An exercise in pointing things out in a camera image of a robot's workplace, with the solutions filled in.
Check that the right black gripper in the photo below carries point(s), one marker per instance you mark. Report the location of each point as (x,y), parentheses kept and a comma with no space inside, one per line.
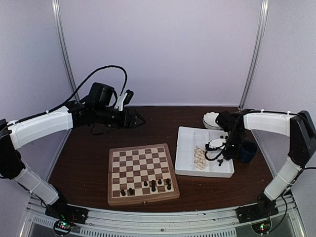
(231,155)

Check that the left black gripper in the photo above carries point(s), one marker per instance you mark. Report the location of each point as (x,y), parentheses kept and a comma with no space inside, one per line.
(131,123)

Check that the dark knight piece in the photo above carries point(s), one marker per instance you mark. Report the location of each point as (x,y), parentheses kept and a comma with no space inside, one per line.
(131,191)

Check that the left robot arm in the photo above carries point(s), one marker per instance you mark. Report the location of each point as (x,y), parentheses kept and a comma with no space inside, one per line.
(100,106)

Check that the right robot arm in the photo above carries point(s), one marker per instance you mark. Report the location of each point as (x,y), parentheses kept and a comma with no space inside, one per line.
(294,133)

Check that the pile of dark chess pieces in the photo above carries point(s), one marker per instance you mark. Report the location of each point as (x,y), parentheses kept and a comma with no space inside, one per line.
(220,161)

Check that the pile of white chess pieces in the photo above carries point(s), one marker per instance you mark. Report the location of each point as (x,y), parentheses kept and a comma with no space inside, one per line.
(199,158)

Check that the wooden chess board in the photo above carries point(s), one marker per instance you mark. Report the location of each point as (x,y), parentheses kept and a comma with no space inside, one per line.
(130,167)

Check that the dark blue cup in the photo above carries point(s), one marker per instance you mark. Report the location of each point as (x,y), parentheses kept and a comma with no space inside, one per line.
(247,151)

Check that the white scalloped ceramic bowl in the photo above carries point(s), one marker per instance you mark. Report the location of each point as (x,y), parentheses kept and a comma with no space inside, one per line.
(209,121)

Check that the white divided plastic tray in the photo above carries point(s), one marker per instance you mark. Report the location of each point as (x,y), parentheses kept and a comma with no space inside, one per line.
(187,139)

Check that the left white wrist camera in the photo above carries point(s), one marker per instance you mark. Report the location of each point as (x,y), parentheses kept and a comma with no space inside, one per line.
(123,100)

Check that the front aluminium rail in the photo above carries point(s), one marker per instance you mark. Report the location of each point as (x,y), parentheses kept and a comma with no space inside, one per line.
(211,223)

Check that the right aluminium frame post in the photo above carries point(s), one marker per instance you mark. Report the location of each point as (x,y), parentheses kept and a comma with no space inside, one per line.
(256,51)

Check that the aluminium frame post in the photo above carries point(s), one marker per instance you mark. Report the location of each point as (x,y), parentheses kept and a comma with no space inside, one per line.
(256,51)
(62,41)

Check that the left aluminium frame post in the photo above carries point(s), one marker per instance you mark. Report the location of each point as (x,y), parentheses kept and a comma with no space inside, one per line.
(62,41)

